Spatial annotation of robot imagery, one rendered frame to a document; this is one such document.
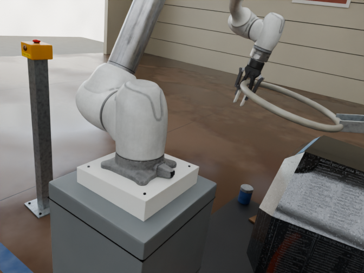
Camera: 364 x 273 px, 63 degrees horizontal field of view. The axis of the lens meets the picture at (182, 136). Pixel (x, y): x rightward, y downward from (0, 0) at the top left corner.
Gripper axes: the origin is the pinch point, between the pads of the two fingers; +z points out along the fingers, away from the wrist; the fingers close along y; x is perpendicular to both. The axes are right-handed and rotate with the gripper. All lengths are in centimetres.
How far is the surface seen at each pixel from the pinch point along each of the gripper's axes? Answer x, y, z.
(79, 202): -93, -1, 24
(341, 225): -20, 66, 21
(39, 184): -44, -87, 100
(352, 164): 1, 59, 3
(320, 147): 9.5, 44.0, 6.0
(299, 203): -19, 49, 24
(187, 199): -69, 21, 18
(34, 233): -58, -65, 116
